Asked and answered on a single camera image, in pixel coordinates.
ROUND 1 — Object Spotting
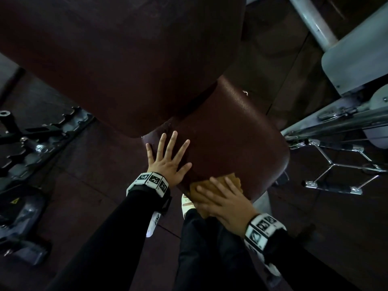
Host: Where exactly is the person's left hand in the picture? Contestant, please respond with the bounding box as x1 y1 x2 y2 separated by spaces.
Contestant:
145 131 193 189

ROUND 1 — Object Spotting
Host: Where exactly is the left marker wristband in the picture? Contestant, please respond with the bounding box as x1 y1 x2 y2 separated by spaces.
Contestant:
126 172 172 209

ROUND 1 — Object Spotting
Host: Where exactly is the maroon seat pad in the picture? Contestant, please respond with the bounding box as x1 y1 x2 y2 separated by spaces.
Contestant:
141 75 291 203

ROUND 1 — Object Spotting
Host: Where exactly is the long chrome bar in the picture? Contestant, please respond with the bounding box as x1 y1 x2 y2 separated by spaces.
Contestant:
283 105 388 141

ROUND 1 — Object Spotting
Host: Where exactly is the chrome triangle cable handle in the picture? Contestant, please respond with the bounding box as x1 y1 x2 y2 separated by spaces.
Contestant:
289 138 388 196

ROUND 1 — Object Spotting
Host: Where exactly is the right marker wristband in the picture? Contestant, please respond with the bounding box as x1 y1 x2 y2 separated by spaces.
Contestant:
244 213 287 253

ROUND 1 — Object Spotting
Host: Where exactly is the maroon backrest pad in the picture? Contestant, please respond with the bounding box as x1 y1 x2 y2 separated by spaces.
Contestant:
0 0 247 138

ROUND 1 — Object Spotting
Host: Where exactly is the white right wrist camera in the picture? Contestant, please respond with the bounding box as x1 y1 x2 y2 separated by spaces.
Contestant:
247 245 283 278

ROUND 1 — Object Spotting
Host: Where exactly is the person's left forearm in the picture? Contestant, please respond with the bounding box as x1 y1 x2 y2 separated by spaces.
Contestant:
45 189 167 291

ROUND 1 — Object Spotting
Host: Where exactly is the brown cleaning cloth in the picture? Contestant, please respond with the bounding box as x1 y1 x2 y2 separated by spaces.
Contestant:
185 173 244 219

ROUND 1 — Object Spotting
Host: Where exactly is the person's right forearm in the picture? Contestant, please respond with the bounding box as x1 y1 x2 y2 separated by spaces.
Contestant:
264 230 361 291

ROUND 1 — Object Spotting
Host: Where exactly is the person's right hand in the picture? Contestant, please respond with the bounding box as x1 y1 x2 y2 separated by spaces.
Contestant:
194 176 260 237

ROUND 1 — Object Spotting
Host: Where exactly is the marker wristband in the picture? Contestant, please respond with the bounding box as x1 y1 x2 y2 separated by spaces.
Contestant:
126 172 172 209
244 213 287 253

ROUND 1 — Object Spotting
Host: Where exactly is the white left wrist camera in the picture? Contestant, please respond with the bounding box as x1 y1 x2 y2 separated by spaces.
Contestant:
146 211 163 238

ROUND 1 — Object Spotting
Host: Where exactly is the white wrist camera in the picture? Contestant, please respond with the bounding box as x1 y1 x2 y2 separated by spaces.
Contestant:
146 211 163 238
247 245 283 278

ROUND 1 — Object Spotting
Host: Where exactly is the pale grey cable machine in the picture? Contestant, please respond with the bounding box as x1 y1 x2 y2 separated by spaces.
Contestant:
246 0 388 149

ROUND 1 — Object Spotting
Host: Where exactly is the black toothed adjustment rail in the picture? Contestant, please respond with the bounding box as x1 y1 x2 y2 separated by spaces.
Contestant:
0 106 95 191

